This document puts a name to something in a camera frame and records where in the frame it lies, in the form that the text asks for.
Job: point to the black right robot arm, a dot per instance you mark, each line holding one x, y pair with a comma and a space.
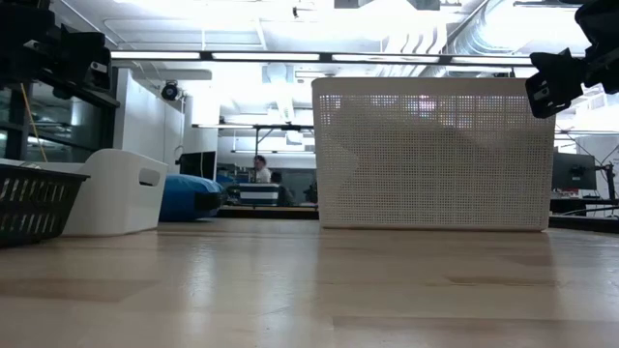
602, 43

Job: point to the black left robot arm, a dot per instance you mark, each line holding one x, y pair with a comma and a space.
26, 43

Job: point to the large white perforated basket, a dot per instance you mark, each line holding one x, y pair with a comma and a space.
435, 159

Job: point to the small white plastic bin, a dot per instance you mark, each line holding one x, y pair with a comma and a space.
113, 198

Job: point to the black computer monitor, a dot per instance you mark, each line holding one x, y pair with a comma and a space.
573, 171

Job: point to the black screen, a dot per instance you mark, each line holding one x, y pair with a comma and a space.
198, 165

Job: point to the blue fabric pouch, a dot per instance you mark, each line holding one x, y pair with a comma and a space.
186, 195

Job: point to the person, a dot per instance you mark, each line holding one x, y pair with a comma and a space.
262, 171
283, 191

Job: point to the blue white striped box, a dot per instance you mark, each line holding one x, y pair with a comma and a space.
258, 194

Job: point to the round black ceiling camera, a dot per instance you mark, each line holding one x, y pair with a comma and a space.
170, 91

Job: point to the black aluminium table frame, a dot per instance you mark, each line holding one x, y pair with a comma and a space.
268, 212

